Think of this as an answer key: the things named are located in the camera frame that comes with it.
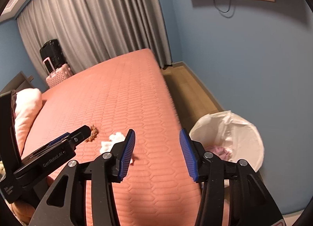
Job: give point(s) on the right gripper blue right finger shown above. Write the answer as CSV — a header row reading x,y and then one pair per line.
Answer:
x,y
192,153

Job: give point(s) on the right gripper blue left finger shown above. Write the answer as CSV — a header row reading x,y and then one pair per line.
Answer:
x,y
120,168

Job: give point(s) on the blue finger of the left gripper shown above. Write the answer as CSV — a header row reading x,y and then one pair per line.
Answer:
x,y
79,135
60,138

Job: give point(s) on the white red patterned sock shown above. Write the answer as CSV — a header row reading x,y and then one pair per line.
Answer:
x,y
115,142

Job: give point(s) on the purple cloth pouch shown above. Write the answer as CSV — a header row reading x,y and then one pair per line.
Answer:
x,y
225,153

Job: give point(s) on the white lined trash bin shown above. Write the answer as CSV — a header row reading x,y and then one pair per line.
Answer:
x,y
229,130

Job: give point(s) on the person left hand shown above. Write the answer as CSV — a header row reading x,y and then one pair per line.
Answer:
x,y
23,211

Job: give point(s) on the brown scrunchie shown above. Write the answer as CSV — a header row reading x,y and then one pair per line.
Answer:
x,y
94,133

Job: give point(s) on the salmon quilted bed mattress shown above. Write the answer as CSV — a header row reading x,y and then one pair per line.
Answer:
x,y
126,92

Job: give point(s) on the pink suitcase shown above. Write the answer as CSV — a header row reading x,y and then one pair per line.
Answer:
x,y
56,76

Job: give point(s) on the dark wooden headboard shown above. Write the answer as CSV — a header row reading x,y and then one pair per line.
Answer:
x,y
18,83

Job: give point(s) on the black suitcase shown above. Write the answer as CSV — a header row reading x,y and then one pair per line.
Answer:
x,y
52,50

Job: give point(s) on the grey pleated curtain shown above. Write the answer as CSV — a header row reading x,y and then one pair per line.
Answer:
x,y
93,31

